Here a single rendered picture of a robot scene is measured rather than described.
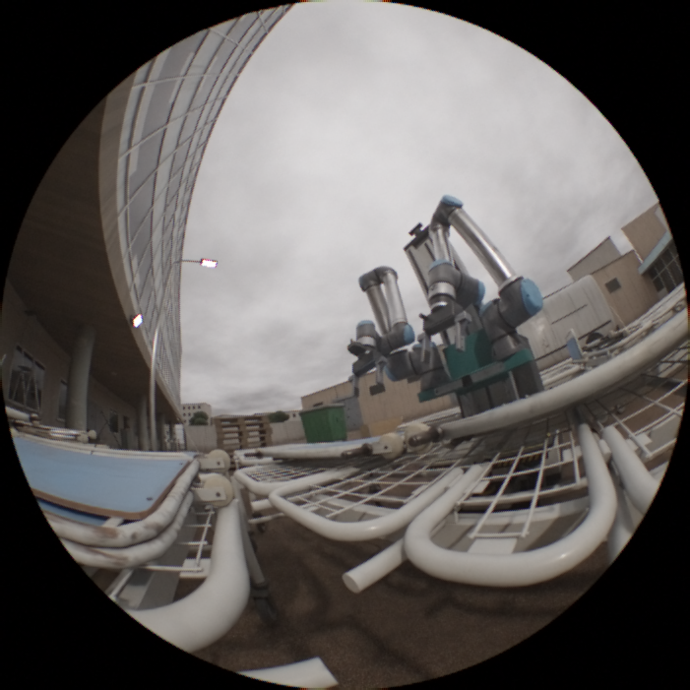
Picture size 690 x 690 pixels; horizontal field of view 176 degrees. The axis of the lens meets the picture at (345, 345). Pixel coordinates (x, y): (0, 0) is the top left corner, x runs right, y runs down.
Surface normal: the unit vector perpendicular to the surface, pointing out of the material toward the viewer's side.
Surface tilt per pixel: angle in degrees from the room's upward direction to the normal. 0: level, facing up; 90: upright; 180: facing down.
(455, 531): 90
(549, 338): 88
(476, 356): 90
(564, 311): 88
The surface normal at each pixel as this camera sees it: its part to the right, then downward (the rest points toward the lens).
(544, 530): -0.79, -0.07
